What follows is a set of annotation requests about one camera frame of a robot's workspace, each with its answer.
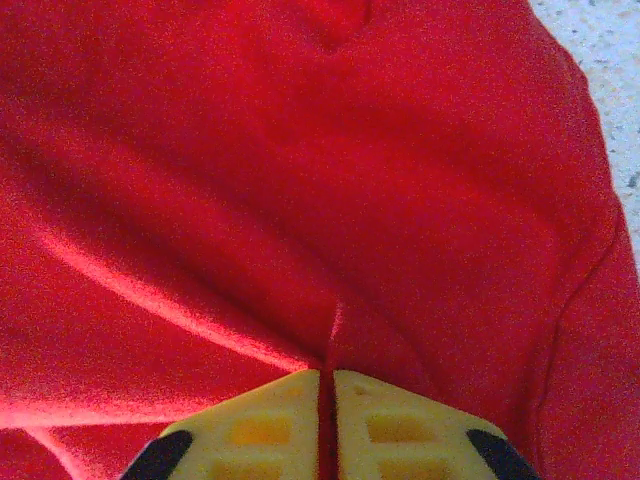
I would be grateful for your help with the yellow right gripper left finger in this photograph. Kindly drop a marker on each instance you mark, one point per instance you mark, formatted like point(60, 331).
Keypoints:
point(260, 430)

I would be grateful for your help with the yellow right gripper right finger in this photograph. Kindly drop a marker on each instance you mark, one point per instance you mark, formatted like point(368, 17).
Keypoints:
point(400, 430)

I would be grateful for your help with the red t-shirt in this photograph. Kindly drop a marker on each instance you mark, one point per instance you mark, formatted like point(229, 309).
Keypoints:
point(300, 175)

